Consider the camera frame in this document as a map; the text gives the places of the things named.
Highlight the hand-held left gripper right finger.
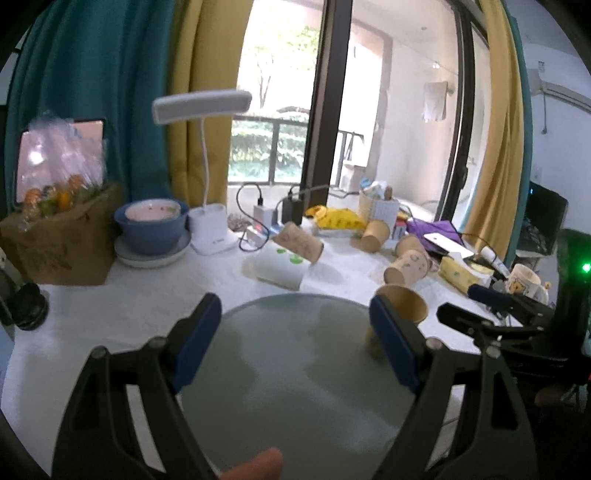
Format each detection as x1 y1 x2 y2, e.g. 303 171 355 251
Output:
368 294 540 480

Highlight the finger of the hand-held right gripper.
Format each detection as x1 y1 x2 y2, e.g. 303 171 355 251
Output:
467 284 555 324
436 302 522 354

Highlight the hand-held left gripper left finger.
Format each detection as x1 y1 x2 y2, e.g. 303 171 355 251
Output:
52 292 223 480

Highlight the plain brown paper cup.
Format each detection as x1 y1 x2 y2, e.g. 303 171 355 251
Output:
394 234 432 259
360 219 392 253
364 284 430 361

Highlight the brown paper cup with face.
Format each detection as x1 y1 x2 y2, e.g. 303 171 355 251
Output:
383 250 435 286

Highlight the white paper cup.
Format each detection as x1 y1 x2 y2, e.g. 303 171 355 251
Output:
253 247 308 291

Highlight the brown paper cup with scribbles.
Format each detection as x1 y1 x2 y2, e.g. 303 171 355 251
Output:
272 222 325 265

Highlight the white tube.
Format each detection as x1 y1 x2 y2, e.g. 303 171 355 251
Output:
480 247 511 278

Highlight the yellow tissue box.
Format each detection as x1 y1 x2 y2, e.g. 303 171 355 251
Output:
438 256 492 296

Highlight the white cartoon mug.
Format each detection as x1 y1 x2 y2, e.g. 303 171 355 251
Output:
503 264 550 303

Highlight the white phone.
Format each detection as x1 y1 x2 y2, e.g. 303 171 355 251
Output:
424 232 475 259

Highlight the black laptop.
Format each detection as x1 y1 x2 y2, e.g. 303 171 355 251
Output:
516 181 570 257

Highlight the purple cloth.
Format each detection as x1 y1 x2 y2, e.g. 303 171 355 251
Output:
406 219 467 247

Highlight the pale blue plate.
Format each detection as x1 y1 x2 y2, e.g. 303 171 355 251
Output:
114 229 192 269

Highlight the round glass plate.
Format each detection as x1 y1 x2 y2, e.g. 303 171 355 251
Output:
178 292 419 476

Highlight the blue bowl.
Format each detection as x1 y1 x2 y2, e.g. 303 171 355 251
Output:
114 199 190 256

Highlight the white power strip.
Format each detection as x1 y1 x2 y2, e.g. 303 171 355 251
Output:
245 224 282 245

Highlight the beige pen holder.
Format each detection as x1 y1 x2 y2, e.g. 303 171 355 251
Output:
358 180 402 229

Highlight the yellow plush toy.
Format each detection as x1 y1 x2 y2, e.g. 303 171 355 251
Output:
305 206 368 238

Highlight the white charger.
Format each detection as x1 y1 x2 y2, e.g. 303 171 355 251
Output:
253 198 278 227

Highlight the black charger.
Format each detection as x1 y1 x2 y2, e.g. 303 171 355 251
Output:
281 187 305 225

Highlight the yellow curtain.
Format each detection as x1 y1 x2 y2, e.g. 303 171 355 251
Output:
167 0 254 208
464 0 527 266

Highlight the narrow teal curtain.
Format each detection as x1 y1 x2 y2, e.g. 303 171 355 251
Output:
505 9 535 273

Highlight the cardboard box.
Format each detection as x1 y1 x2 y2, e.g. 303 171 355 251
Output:
0 182 125 286

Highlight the black round device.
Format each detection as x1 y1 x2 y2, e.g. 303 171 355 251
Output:
0 265 49 330

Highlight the clear bag of fruit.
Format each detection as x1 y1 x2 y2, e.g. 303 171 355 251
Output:
21 113 109 220

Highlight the hanging white cloth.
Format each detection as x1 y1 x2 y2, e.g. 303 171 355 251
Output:
422 82 450 123

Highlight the white air conditioner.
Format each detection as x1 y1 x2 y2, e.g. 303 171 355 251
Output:
526 44 591 114

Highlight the white desk lamp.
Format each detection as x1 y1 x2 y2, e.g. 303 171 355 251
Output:
152 90 254 256

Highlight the wide teal curtain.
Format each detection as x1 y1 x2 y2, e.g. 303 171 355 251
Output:
4 0 178 217

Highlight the black cable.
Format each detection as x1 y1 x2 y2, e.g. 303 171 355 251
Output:
236 183 267 252

